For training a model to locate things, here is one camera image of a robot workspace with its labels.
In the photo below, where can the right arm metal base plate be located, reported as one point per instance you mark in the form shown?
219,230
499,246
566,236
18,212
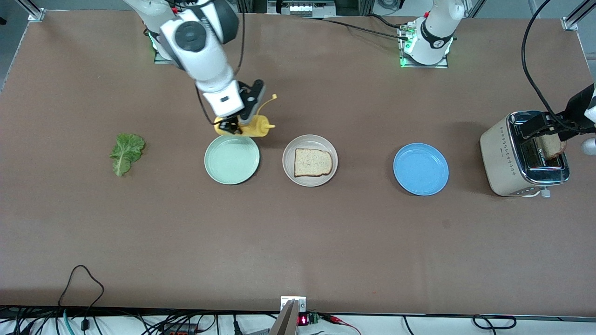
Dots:
157,59

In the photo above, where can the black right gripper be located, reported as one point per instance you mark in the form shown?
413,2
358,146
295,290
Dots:
229,124

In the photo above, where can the circuit board with red display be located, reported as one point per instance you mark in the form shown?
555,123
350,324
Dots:
303,319

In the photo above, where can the aluminium table corner bracket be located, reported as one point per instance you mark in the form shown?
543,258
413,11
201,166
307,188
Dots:
36,15
569,23

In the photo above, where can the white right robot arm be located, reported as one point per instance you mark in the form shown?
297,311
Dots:
205,56

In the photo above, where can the yellow squeeze mustard bottle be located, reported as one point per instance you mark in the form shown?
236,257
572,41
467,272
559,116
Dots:
256,128

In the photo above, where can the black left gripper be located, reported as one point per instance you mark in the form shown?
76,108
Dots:
577,105

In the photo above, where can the brown bread slice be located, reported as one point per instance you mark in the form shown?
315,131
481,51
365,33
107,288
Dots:
551,148
313,163

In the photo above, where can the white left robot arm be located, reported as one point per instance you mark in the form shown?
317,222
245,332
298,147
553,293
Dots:
433,32

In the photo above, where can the beige plate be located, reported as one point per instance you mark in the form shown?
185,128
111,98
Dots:
312,142

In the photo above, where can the light green plate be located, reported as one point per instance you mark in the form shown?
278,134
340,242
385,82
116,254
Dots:
232,158

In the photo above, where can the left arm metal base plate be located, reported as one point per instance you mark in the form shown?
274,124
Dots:
443,65

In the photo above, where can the grey camera mount bar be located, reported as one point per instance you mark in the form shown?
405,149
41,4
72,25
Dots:
285,323

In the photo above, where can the white metal mounting bracket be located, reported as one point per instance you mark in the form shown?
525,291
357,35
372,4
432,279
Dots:
301,304

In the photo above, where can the green lettuce leaf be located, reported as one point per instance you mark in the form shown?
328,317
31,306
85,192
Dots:
125,151

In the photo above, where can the beige chrome toaster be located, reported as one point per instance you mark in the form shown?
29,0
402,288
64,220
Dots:
500,158

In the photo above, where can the black box with lit panel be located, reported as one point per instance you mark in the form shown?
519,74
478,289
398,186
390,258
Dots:
302,8

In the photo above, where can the blue plate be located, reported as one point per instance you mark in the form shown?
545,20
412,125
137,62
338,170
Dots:
421,169

